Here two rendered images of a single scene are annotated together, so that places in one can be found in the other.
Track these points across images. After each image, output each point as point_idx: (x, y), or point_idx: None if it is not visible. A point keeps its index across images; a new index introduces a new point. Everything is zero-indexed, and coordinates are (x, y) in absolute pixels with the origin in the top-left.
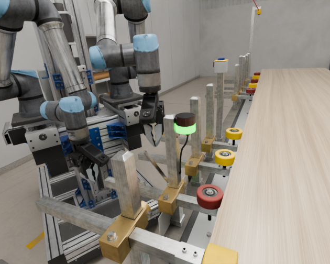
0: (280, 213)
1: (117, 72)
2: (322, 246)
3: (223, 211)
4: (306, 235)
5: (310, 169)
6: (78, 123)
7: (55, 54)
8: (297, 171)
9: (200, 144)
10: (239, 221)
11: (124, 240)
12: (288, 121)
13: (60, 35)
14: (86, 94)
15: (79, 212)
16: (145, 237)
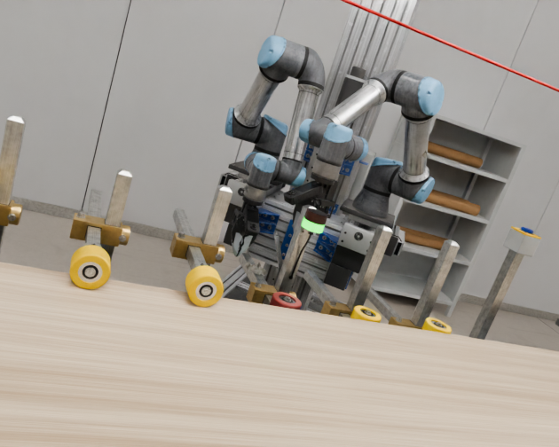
0: (305, 339)
1: (376, 173)
2: (287, 355)
3: (271, 307)
4: (291, 348)
5: (415, 375)
6: (257, 181)
7: (294, 115)
8: (398, 364)
9: (366, 296)
10: (268, 315)
11: (185, 242)
12: (552, 383)
13: (309, 100)
14: (296, 167)
15: (186, 225)
16: (195, 251)
